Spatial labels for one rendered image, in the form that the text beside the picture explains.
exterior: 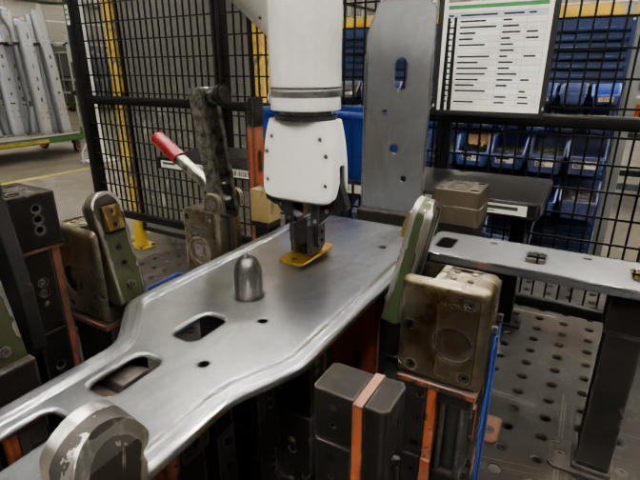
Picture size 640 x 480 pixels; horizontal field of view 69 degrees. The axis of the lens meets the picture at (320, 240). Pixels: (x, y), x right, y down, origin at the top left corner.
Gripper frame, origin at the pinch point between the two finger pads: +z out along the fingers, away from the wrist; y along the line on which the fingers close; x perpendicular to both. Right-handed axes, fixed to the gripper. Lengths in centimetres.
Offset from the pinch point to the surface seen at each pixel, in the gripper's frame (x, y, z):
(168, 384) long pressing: -28.4, 4.2, 3.1
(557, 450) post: 15.4, 33.9, 32.8
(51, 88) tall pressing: 396, -699, 10
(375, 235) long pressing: 12.8, 4.3, 3.3
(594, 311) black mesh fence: 55, 37, 27
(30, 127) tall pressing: 364, -721, 66
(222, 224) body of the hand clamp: -1.7, -13.1, 0.2
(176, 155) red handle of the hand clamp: -0.8, -21.6, -8.7
